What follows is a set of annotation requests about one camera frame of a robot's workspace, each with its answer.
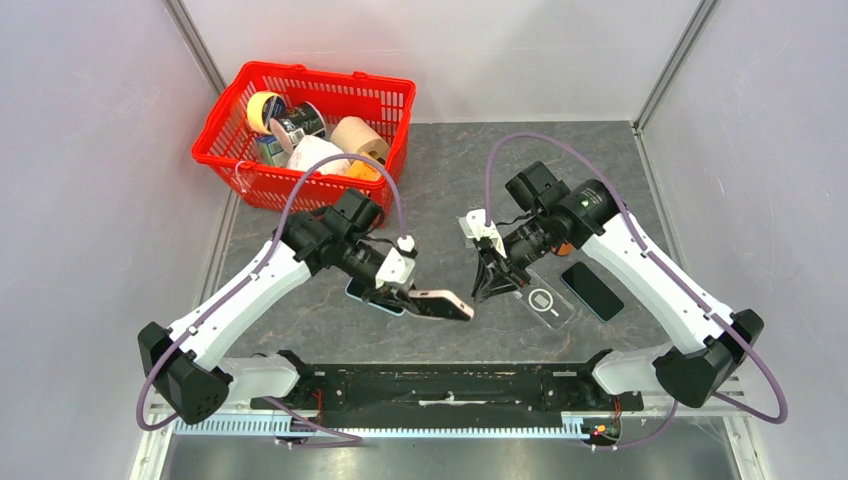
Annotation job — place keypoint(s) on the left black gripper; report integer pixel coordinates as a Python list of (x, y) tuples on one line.
[(389, 295)]

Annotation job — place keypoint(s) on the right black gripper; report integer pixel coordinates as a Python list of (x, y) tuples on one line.
[(489, 282)]

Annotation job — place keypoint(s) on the clear phone case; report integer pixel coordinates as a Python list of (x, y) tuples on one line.
[(545, 303)]

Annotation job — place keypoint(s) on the black phone teal edge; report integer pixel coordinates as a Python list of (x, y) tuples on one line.
[(592, 291)]

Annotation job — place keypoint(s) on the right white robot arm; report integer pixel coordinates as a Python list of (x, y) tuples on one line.
[(703, 350)]

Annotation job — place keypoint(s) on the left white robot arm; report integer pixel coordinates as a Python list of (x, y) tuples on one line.
[(185, 362)]

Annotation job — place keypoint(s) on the orange bottle blue cap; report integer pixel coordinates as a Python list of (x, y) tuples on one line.
[(563, 250)]

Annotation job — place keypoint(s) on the orange small box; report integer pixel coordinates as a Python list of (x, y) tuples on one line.
[(360, 170)]

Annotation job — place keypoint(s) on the beige tape roll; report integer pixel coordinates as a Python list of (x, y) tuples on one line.
[(353, 135)]

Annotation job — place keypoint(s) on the blue small box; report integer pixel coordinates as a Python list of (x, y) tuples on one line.
[(270, 151)]

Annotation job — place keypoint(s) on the dark printed can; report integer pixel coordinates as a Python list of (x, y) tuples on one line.
[(296, 123)]

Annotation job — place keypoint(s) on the red plastic basket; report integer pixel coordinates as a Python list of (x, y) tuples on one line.
[(238, 154)]

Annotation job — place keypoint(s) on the yellow tape roll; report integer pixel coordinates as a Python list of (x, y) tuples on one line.
[(262, 107)]

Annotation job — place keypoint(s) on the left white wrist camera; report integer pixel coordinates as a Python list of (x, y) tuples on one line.
[(398, 265)]

